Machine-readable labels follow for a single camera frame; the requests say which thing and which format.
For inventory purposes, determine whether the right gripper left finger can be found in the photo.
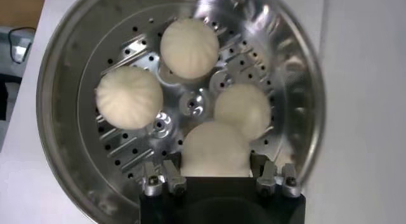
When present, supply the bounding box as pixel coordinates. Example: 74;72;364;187
141;159;188;198

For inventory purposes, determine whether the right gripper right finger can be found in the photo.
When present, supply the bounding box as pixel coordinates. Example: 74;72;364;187
249;154;303;199

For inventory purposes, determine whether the white steamed baozi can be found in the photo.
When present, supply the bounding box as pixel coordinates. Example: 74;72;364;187
95;65;164;131
180;121;253;178
159;17;220;81
213;83;273;142

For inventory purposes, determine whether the steel steamer basket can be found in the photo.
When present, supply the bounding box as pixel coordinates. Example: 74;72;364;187
36;0;327;224

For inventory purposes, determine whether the thin black cable loop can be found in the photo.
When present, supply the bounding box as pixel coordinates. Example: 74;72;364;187
8;26;37;65

